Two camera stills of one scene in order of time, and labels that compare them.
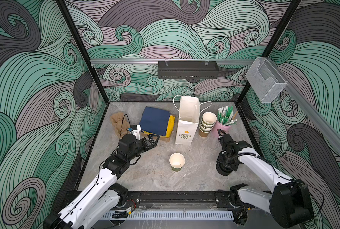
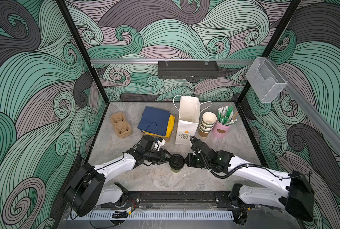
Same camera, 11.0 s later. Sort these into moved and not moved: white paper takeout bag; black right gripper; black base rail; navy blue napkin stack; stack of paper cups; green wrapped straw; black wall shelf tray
Moved: black right gripper
Not moved: navy blue napkin stack; stack of paper cups; white paper takeout bag; black base rail; green wrapped straw; black wall shelf tray
